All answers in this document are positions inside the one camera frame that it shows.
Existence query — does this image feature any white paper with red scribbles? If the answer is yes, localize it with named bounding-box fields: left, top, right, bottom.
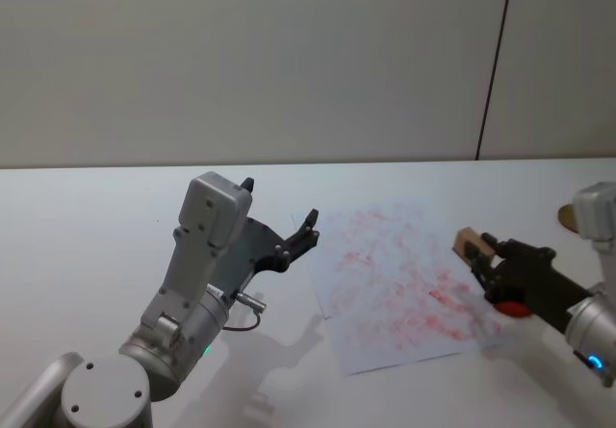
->
left=307, top=200, right=504, bottom=377

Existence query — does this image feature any thin dark cable silver plug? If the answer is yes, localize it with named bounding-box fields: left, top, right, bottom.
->
left=221, top=290, right=269, bottom=333

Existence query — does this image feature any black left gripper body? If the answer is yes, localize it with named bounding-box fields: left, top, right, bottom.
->
left=224, top=214, right=291, bottom=299

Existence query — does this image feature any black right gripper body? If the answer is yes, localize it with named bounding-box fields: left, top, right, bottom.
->
left=484, top=239, right=596, bottom=334

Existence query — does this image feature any red rounded object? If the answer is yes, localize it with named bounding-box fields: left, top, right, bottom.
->
left=495, top=301, right=531, bottom=319

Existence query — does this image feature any small wooden block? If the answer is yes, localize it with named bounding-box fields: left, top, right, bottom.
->
left=451, top=226, right=497, bottom=266

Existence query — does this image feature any brown round disc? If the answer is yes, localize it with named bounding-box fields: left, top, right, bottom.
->
left=557, top=202, right=584, bottom=235

